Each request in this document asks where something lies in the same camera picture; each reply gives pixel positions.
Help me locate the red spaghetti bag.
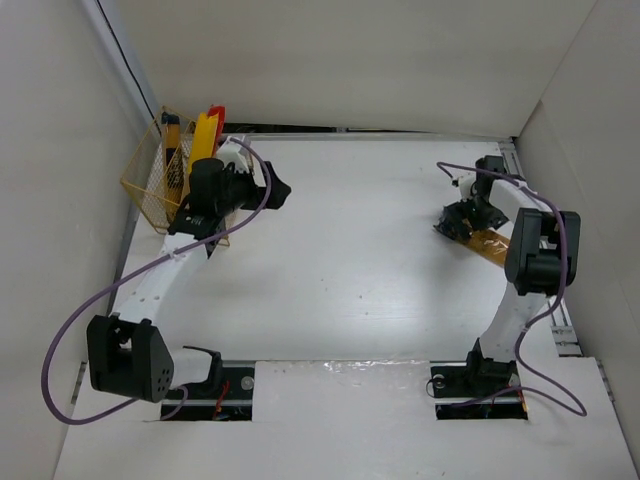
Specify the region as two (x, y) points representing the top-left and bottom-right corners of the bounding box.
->
(205, 105), (226, 158)

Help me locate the yellow wire mesh basket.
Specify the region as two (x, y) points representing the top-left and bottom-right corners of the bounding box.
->
(120, 107), (198, 234)

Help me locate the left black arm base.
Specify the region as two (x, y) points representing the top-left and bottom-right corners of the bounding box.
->
(160, 352), (256, 422)

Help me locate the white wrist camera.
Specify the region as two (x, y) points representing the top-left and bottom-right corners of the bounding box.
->
(215, 137), (253, 173)
(451, 174), (476, 200)

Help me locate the blue patterned spaghetti bag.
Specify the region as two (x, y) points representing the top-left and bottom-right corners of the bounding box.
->
(463, 230), (510, 268)

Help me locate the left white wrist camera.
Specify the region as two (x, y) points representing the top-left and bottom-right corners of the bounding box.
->
(215, 137), (253, 173)

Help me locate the purple cable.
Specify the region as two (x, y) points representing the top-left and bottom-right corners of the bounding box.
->
(437, 160), (589, 419)
(40, 137), (275, 426)

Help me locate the aluminium rail right edge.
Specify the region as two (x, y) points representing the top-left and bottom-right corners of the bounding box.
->
(499, 139), (584, 357)

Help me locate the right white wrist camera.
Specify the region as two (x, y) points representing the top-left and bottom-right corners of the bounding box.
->
(451, 174), (476, 200)

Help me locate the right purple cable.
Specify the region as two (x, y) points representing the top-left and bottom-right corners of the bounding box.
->
(437, 160), (589, 419)

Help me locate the yellow spaghetti bag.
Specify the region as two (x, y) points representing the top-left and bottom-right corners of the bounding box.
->
(182, 113), (208, 199)

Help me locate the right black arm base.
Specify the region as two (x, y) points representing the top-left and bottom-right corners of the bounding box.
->
(426, 350), (528, 421)

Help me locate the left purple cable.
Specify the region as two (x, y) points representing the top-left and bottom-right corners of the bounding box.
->
(40, 137), (275, 426)

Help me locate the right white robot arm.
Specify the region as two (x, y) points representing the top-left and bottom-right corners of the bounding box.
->
(436, 156), (581, 369)

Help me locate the navy label spaghetti bag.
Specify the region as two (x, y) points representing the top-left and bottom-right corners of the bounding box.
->
(161, 112), (184, 223)

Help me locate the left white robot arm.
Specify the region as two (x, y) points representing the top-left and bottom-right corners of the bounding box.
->
(86, 158), (291, 403)

